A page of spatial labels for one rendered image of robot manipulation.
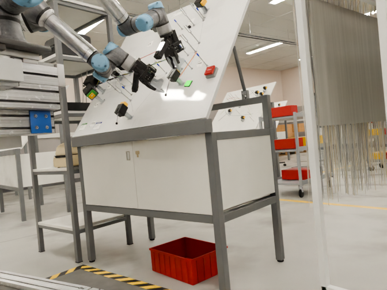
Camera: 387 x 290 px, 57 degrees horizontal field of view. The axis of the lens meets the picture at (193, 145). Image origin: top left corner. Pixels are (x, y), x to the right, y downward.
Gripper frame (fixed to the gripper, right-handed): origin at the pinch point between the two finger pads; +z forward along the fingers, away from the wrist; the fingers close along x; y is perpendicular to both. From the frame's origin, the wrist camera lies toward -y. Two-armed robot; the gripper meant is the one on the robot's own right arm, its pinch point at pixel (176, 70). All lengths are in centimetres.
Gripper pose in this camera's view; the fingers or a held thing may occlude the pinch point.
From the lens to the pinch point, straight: 196.3
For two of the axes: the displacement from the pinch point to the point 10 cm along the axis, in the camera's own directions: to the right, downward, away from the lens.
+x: -6.6, -1.5, 7.4
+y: 6.8, -5.5, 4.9
